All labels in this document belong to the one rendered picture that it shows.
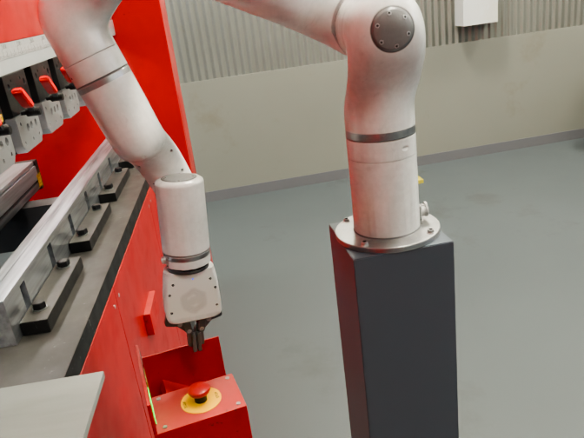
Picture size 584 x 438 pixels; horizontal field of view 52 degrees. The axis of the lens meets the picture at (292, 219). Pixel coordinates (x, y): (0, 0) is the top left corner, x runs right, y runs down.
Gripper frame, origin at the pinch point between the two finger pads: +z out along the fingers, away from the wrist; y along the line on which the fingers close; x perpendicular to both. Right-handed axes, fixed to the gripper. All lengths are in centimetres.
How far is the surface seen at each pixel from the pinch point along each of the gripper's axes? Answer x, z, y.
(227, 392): -9.9, 6.2, 3.1
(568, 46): 282, -21, 354
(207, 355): 4.4, 6.9, 2.6
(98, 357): 13.7, 7.5, -17.9
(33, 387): -26.4, -13.5, -25.3
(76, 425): -37.3, -13.9, -20.3
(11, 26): 52, -57, -25
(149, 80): 176, -30, 18
